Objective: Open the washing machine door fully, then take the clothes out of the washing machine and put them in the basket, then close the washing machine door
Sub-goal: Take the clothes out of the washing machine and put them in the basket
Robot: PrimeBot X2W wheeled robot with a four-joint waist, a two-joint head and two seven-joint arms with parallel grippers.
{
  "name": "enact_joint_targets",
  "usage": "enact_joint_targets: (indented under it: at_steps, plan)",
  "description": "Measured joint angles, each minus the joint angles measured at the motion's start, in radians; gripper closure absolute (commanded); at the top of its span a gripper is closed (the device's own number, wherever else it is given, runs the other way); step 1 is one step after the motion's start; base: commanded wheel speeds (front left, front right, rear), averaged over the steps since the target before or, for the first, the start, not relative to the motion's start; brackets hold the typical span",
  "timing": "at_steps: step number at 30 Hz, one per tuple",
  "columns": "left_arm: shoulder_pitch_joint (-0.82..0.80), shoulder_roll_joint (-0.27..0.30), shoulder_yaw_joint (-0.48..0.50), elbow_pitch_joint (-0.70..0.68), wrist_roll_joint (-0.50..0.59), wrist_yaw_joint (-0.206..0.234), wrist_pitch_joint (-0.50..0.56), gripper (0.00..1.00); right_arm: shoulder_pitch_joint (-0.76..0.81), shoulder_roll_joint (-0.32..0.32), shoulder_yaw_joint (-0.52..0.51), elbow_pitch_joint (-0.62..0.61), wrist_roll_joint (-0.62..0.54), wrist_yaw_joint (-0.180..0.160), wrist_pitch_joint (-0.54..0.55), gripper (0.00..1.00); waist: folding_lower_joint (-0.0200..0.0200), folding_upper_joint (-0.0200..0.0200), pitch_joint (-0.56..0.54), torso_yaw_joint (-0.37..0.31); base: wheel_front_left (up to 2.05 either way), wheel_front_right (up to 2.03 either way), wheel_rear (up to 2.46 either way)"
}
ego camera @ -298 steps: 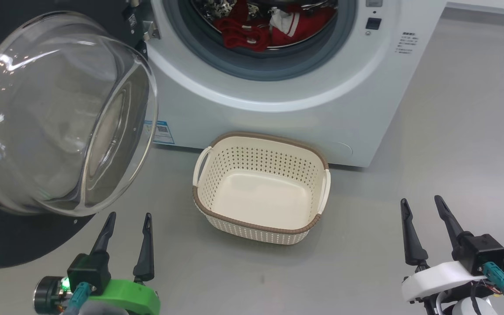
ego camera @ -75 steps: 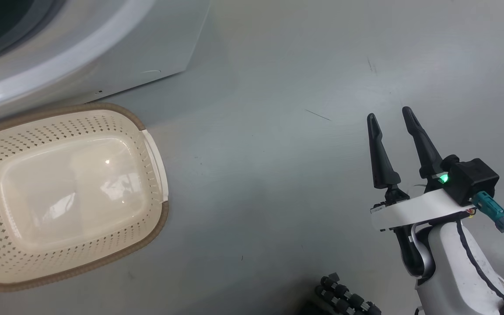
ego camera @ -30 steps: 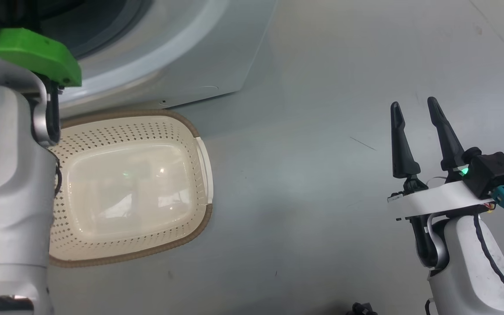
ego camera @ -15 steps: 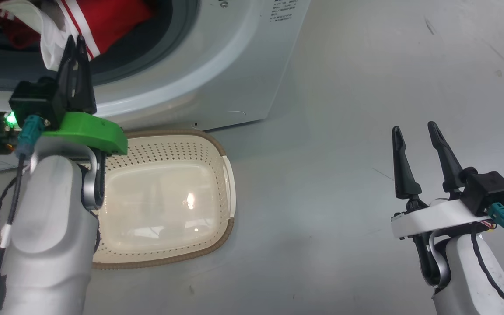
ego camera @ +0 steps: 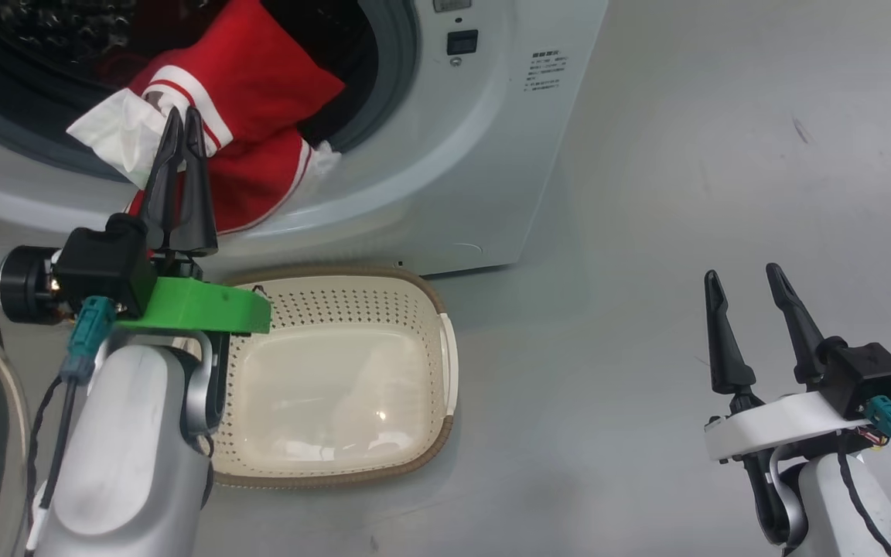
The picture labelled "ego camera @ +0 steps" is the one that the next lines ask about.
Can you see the cream perforated laundry basket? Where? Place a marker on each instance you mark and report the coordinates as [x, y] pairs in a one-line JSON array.
[[337, 387]]

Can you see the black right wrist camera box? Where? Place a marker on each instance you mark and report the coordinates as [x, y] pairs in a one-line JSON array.
[[871, 379]]

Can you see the red white-striped garment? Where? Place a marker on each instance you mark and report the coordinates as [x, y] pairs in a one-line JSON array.
[[260, 85]]

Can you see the white front-load washing machine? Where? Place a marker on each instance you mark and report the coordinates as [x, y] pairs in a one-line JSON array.
[[476, 193]]

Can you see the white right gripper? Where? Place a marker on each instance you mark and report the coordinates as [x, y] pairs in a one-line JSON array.
[[778, 425]]

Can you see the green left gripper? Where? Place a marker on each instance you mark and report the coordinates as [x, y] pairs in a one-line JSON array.
[[198, 308]]

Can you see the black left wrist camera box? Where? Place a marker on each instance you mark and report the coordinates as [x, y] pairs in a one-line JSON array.
[[101, 263]]

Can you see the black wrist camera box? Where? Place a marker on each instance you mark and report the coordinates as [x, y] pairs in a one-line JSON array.
[[871, 379], [101, 263]]

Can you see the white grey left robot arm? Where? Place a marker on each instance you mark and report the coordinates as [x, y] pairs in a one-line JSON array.
[[121, 464]]

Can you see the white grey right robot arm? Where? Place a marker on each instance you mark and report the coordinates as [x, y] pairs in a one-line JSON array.
[[824, 510]]

